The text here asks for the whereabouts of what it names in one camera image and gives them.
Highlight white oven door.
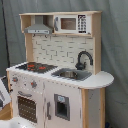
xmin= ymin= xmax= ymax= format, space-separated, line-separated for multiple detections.
xmin=12 ymin=87 xmax=44 ymax=128

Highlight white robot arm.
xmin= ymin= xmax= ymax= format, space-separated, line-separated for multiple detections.
xmin=0 ymin=78 xmax=35 ymax=128

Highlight wooden toy kitchen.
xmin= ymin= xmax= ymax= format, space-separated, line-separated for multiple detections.
xmin=7 ymin=11 xmax=114 ymax=128

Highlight grey toy sink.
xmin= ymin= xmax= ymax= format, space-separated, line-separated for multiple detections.
xmin=52 ymin=68 xmax=92 ymax=81

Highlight black toy faucet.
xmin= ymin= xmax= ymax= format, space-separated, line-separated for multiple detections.
xmin=75 ymin=51 xmax=93 ymax=70

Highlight black stovetop red burners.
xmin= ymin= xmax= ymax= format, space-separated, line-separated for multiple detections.
xmin=18 ymin=62 xmax=55 ymax=73

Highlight right oven knob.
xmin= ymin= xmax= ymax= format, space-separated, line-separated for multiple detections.
xmin=31 ymin=81 xmax=37 ymax=88

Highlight oven knob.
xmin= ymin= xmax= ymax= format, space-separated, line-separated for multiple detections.
xmin=31 ymin=81 xmax=37 ymax=88
xmin=12 ymin=77 xmax=18 ymax=82

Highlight grey ice dispenser panel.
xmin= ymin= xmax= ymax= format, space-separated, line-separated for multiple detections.
xmin=54 ymin=94 xmax=70 ymax=120

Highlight white toy microwave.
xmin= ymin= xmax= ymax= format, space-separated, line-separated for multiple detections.
xmin=54 ymin=14 xmax=91 ymax=34

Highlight grey range hood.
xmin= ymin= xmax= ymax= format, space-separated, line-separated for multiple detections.
xmin=24 ymin=15 xmax=52 ymax=34

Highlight left oven knob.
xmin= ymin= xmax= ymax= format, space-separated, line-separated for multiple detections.
xmin=12 ymin=77 xmax=18 ymax=82

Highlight grey cabinet door handle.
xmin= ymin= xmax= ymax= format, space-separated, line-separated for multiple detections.
xmin=47 ymin=102 xmax=51 ymax=120

